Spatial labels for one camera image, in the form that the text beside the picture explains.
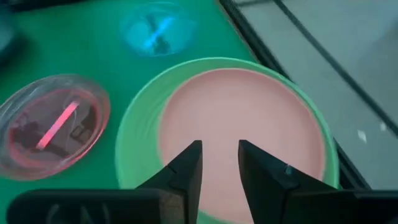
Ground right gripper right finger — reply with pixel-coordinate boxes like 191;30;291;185
238;139;398;224

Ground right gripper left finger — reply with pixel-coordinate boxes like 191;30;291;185
6;139;203;224

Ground large light green plate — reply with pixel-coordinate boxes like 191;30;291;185
114;57;340;224

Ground pink plastic plate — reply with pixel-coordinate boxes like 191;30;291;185
157;68;326;224

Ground small magenta transparent plate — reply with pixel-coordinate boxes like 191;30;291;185
0;73;111;182

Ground small blue transparent plate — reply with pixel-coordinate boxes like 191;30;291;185
119;2;197;58

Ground green table mat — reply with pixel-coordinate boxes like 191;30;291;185
0;0;259;224

